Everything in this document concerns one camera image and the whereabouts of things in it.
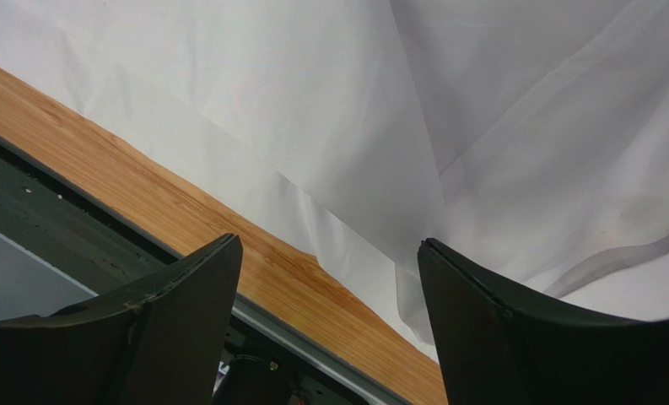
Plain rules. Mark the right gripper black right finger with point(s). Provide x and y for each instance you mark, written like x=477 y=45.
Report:
x=500 y=342

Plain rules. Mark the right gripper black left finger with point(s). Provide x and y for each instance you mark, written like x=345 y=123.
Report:
x=156 y=340

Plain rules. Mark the white long sleeve shirt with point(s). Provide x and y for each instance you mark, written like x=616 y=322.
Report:
x=530 y=136

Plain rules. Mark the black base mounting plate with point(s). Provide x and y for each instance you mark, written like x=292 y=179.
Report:
x=262 y=361

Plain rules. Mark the aluminium frame rail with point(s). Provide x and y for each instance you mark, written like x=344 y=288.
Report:
x=30 y=285

